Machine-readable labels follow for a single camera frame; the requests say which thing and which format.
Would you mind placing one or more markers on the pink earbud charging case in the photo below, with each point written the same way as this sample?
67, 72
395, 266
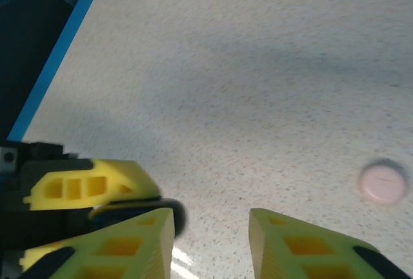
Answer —
382, 183

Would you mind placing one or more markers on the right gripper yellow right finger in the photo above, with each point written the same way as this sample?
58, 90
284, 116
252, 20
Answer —
267, 253

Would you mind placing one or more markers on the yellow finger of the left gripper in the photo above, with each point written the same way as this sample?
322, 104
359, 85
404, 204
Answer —
129, 175

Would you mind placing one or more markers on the blue table edge trim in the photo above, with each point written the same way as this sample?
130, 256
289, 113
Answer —
58, 49

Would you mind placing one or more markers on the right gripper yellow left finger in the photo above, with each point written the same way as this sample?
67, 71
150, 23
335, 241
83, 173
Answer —
155, 253

